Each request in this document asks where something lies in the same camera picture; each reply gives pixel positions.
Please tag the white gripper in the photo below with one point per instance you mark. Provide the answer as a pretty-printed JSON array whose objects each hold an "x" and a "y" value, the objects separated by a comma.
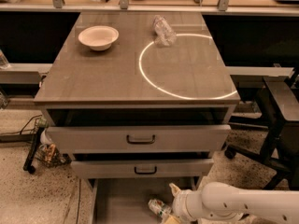
[{"x": 179, "y": 202}]

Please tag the white green 7up can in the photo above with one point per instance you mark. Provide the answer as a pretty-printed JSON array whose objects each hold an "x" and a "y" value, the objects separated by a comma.
[{"x": 159, "y": 208}]

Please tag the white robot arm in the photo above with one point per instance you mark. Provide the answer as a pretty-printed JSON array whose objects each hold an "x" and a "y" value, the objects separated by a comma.
[{"x": 217, "y": 201}]

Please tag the middle grey drawer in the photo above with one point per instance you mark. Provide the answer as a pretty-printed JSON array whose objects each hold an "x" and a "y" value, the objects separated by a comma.
[{"x": 125, "y": 169}]

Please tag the bottom open grey drawer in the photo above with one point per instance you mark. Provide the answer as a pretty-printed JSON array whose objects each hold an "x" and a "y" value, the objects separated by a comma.
[{"x": 125, "y": 200}]

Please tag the top grey drawer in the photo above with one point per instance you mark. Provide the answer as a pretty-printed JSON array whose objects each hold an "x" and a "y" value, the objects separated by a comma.
[{"x": 75, "y": 140}]

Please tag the grey drawer cabinet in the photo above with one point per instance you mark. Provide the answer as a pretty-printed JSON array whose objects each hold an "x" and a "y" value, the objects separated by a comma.
[{"x": 138, "y": 83}]

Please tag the black office chair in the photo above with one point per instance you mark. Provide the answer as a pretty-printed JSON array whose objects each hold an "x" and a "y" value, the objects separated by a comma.
[{"x": 278, "y": 101}]

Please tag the clear crushed plastic bottle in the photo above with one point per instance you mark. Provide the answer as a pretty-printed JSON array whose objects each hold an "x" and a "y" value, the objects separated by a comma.
[{"x": 166, "y": 36}]

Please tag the white paper bowl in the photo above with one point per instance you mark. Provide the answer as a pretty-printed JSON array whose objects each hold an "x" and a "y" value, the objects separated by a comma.
[{"x": 98, "y": 38}]

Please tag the black middle drawer handle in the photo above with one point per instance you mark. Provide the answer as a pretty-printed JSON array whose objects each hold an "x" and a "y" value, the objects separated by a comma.
[{"x": 150, "y": 171}]

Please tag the black drawer handle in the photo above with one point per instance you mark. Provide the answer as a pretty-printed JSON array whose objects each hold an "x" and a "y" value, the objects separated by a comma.
[
  {"x": 140, "y": 141},
  {"x": 150, "y": 171}
]

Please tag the black top drawer handle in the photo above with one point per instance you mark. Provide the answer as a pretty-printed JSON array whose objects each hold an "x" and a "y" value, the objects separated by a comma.
[{"x": 140, "y": 141}]

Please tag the black wire cart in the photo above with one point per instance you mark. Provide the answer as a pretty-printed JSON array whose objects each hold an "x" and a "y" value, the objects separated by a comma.
[{"x": 42, "y": 149}]

